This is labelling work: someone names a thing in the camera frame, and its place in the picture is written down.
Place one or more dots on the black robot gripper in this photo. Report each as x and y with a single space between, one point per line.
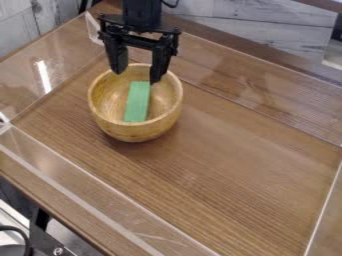
138 28

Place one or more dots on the clear acrylic tray wall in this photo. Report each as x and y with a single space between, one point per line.
232 185

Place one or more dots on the clear acrylic corner bracket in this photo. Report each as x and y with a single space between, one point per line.
93 28

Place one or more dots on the green rectangular block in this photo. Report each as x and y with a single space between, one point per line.
138 102

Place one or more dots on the black table leg frame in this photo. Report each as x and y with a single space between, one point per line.
43 243

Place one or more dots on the brown wooden bowl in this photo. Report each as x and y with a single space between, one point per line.
107 99

